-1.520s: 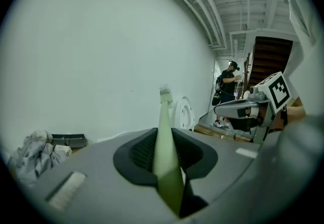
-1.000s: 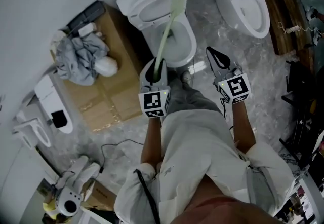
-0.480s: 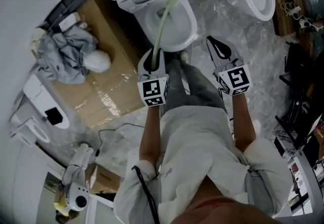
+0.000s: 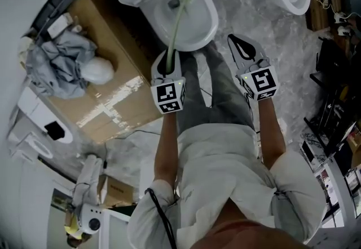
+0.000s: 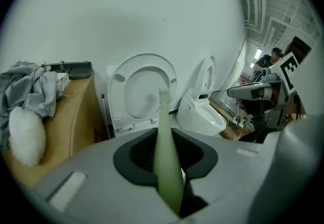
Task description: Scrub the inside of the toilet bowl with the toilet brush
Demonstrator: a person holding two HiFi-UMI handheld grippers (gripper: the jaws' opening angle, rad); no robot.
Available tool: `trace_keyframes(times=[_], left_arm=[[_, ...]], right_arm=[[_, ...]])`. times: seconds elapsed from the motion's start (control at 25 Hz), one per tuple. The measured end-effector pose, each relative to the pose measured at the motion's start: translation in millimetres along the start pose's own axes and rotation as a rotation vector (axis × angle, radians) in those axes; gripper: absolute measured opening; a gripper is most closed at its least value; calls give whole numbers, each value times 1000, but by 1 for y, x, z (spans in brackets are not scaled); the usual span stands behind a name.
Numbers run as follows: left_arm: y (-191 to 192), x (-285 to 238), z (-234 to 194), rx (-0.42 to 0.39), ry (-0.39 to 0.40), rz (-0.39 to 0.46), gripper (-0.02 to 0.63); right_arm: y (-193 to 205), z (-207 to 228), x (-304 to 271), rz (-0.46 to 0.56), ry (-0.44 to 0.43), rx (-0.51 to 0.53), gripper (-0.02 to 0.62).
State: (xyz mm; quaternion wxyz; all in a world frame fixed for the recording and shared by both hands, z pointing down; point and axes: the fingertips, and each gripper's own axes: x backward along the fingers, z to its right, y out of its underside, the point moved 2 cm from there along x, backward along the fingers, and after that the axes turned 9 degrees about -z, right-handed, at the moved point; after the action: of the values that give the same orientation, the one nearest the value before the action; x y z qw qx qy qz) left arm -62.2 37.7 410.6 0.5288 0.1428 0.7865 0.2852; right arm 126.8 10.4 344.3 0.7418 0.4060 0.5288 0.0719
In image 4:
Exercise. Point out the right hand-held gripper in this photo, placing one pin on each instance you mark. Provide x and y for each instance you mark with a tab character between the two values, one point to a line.
262	81

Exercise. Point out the grey crumpled cloth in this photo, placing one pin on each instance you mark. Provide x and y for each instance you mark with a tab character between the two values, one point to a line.
59	67

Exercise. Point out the white toilet with black panel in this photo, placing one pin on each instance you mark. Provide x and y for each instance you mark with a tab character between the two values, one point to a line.
34	107

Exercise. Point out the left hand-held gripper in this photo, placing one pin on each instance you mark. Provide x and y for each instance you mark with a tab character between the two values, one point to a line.
169	95

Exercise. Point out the black flat panel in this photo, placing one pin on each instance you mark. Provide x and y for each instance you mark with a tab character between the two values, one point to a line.
53	0

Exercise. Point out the small cardboard box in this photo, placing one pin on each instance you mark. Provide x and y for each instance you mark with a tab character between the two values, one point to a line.
118	191

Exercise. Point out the person's white shirt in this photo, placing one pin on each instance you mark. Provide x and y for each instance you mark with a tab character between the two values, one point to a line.
225	174

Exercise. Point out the person's right forearm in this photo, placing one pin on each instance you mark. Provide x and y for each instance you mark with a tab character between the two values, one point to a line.
270	135

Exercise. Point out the person's grey trousers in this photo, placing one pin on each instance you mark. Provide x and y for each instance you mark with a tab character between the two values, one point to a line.
220	93

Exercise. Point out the black shelf rack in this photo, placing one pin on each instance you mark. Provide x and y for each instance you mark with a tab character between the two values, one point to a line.
330	118

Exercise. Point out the white camera headset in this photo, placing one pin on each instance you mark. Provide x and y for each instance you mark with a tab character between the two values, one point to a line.
91	221

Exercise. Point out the person's face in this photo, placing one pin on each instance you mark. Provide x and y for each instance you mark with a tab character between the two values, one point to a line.
248	235

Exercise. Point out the large cardboard box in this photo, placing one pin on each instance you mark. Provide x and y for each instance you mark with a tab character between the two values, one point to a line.
118	73

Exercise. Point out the white helmet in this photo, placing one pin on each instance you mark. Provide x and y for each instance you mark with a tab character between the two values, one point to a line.
98	71

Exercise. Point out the white toilet with raised lid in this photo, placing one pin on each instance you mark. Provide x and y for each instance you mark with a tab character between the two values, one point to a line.
197	22

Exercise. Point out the small white box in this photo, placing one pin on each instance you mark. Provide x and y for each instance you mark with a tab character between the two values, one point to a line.
59	24

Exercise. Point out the person's left forearm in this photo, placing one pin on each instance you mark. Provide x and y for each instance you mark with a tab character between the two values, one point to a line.
167	146

